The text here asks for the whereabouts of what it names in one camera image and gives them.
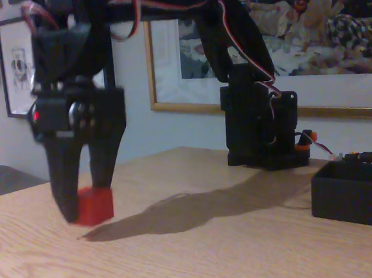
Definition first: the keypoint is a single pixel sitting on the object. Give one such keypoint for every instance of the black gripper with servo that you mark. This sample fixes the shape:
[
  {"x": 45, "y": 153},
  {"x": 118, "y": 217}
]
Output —
[{"x": 104, "y": 111}]

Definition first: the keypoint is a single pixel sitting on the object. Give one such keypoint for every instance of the black box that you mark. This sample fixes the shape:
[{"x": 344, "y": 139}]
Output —
[{"x": 351, "y": 198}]

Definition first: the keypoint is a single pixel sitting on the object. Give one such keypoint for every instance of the orange and black table clamp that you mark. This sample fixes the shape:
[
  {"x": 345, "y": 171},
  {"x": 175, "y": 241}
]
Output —
[{"x": 302, "y": 146}]

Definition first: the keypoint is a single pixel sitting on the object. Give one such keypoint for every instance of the red cube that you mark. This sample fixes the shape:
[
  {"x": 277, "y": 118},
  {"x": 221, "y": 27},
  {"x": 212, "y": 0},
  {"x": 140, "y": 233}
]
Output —
[{"x": 96, "y": 205}]

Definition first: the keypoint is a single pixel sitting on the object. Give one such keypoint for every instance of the black robot arm with base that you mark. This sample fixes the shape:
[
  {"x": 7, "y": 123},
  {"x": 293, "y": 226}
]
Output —
[{"x": 248, "y": 118}]

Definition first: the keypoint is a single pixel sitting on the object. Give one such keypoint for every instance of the grey chair back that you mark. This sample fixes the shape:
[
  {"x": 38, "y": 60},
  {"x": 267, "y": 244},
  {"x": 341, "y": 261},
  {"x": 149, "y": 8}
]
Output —
[{"x": 5, "y": 180}]

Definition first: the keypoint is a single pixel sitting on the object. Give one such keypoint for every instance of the large gold-framed painting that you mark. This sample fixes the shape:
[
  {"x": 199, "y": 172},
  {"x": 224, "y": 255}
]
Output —
[{"x": 339, "y": 85}]

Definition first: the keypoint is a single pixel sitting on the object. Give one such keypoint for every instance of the medium black picture frame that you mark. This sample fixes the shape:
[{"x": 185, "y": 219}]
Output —
[{"x": 15, "y": 62}]

